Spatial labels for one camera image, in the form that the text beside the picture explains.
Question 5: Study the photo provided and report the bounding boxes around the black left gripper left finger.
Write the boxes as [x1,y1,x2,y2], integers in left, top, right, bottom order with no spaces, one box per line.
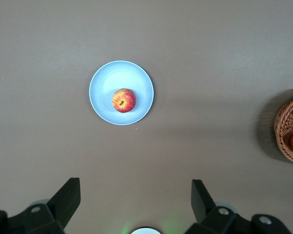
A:
[0,177,81,234]

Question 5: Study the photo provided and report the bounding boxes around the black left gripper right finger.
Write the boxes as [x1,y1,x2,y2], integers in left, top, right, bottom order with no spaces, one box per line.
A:
[184,179,293,234]

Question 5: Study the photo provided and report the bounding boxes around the brown wicker basket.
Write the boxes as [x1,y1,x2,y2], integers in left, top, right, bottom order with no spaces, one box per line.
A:
[273,93,293,166]

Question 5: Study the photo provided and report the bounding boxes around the brown table cloth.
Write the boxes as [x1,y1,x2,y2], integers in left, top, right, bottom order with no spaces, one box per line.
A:
[0,0,293,234]

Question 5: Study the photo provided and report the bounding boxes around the light blue plate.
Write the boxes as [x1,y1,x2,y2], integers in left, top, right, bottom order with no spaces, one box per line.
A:
[88,60,155,126]

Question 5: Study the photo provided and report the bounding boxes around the red yellow apple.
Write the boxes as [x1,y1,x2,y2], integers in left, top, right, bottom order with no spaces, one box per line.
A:
[112,88,137,114]

